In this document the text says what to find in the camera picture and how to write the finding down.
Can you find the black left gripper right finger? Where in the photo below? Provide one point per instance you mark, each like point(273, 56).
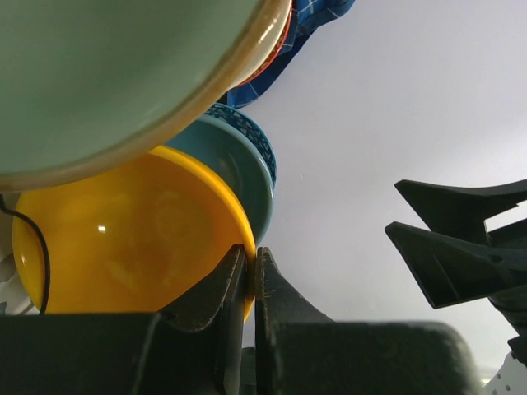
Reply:
point(300, 350)

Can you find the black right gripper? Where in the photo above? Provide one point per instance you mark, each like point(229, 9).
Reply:
point(450, 270)

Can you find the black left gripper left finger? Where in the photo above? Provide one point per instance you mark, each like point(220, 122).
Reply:
point(192, 346)

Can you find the yellow rimmed bowl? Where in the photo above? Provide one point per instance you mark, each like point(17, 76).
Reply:
point(132, 239)

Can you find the teal blue bowl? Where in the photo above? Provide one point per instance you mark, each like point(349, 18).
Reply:
point(231, 155)

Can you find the blue triangle patterned bowl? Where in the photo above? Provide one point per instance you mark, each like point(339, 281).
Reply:
point(250, 129)

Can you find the light green bowl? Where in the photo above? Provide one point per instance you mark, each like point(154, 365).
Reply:
point(87, 85)

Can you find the cream beige bowl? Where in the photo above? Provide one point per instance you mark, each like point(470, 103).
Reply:
point(265, 44)

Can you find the blue plaid shirt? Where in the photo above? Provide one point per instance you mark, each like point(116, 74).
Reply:
point(307, 16)

